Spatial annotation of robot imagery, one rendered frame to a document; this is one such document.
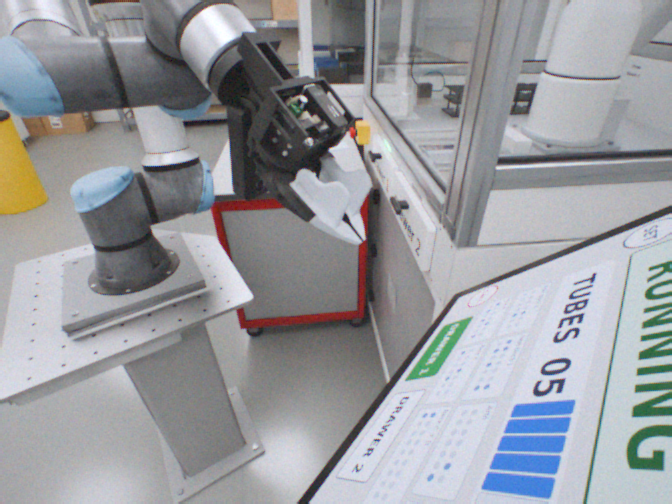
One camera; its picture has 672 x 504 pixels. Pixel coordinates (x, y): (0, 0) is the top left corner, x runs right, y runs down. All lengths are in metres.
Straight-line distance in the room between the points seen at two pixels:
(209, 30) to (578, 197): 0.59
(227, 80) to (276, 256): 1.09
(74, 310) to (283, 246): 0.73
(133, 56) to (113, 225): 0.43
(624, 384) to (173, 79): 0.49
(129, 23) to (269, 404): 1.27
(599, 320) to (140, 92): 0.49
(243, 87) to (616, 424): 0.38
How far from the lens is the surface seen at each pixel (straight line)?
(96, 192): 0.83
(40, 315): 0.99
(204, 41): 0.40
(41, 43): 0.51
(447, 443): 0.27
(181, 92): 0.51
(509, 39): 0.55
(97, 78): 0.49
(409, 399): 0.35
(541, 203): 0.68
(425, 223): 0.74
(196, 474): 1.48
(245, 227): 1.36
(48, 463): 1.75
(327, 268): 1.46
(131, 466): 1.60
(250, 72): 0.38
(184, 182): 0.85
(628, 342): 0.26
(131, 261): 0.89
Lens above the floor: 1.30
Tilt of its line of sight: 35 degrees down
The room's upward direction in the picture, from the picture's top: straight up
